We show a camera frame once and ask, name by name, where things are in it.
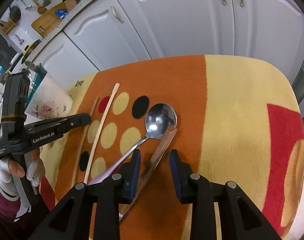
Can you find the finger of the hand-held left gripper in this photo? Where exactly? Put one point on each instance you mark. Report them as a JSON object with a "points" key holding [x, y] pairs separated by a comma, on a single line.
{"points": [[79, 120], [47, 122]]}

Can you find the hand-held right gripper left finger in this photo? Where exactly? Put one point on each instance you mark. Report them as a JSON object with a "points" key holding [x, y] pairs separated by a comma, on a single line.
{"points": [[136, 175]]}

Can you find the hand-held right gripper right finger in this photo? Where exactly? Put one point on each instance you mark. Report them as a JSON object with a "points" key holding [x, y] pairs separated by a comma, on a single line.
{"points": [[174, 177]]}

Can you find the wooden chopstick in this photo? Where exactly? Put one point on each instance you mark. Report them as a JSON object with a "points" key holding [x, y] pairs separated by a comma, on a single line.
{"points": [[85, 137], [102, 127]]}

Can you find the white floral cup teal lid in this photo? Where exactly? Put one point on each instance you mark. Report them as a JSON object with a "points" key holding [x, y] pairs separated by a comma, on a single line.
{"points": [[49, 97]]}

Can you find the silver fork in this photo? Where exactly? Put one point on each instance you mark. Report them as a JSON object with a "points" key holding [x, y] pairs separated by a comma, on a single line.
{"points": [[164, 145]]}

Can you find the person's left forearm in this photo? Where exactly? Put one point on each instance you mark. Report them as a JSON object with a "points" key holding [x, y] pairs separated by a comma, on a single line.
{"points": [[2, 205]]}

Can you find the person's left hand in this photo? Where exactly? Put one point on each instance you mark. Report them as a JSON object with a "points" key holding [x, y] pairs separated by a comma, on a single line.
{"points": [[7, 180]]}

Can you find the black pot yellow lid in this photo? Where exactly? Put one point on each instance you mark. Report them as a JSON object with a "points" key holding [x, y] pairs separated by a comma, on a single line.
{"points": [[29, 48]]}

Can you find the small metal skimmer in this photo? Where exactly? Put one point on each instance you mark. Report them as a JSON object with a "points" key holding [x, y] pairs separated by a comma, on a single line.
{"points": [[21, 40]]}

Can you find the white cabinet door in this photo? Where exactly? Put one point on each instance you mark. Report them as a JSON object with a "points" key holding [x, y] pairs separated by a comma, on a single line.
{"points": [[104, 35], [182, 22], [272, 25], [67, 57]]}

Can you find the yellow utensil holder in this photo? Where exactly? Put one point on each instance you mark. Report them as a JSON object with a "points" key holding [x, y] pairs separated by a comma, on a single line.
{"points": [[7, 27]]}

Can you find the orange yellow patterned mat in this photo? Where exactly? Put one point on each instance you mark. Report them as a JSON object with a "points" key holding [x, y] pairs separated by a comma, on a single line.
{"points": [[229, 130]]}

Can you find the wooden cutting board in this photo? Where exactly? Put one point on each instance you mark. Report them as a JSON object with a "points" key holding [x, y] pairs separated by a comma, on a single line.
{"points": [[47, 21]]}

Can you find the black frying pan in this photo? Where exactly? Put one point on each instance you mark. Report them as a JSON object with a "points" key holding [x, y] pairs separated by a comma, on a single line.
{"points": [[15, 13]]}

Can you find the wooden spatula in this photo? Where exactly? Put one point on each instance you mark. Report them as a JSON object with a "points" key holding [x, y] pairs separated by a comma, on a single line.
{"points": [[41, 9]]}

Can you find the metal ladle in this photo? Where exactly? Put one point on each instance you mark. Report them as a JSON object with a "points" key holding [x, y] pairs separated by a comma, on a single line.
{"points": [[28, 6]]}

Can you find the blue carton box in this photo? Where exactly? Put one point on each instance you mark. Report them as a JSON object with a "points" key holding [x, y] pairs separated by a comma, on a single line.
{"points": [[60, 13]]}

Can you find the wooden knife block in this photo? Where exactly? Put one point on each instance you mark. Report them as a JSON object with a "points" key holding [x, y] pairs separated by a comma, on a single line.
{"points": [[72, 1]]}

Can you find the white glass door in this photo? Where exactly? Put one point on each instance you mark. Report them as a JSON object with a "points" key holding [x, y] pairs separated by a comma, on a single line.
{"points": [[303, 80]]}

